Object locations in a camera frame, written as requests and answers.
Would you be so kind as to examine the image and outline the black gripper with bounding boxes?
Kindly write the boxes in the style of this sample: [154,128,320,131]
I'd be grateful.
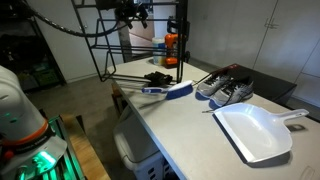
[114,0,150,30]

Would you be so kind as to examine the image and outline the black wire rack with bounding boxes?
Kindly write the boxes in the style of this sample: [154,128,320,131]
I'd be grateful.
[70,0,190,85]

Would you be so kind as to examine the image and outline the white wipes container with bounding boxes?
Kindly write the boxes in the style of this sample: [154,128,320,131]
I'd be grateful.
[151,37,167,66]

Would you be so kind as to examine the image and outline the black work gloves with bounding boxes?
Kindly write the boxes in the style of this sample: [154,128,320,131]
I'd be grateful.
[143,70,175,88]

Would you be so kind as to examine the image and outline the brown wooden stool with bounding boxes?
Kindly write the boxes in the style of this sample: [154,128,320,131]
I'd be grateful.
[110,83,126,118]

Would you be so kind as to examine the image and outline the blue hand brush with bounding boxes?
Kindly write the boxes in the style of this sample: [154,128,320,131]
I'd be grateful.
[140,79,195,101]

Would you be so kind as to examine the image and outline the thin dark metal rod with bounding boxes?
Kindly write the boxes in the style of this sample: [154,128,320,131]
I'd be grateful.
[137,98,168,111]

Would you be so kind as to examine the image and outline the grey running sneaker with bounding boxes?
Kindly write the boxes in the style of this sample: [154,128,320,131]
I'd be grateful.
[210,78,255,108]
[196,73,234,100]

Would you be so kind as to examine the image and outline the black storage shelf unit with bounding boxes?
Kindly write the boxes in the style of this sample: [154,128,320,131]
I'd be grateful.
[0,0,67,93]

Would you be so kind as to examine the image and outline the white cabinet doors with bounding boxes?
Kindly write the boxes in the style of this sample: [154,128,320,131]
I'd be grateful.
[191,0,320,108]

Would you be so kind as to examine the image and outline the white laundry basket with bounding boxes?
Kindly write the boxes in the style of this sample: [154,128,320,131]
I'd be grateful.
[112,106,178,180]

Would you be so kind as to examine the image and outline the wooden workbench top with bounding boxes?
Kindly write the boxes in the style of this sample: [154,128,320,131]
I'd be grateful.
[59,113,111,180]

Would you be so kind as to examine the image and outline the white plastic dustpan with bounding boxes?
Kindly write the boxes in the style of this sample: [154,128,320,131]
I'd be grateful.
[212,102,310,164]

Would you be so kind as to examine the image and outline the black corrugated cable conduit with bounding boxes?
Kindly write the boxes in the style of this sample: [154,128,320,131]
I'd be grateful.
[19,0,122,39]

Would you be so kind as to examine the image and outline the dark red handled stick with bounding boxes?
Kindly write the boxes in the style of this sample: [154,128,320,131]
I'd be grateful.
[192,64,239,84]

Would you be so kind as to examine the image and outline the green-lit robot base mount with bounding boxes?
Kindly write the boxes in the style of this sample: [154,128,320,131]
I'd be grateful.
[0,114,86,180]

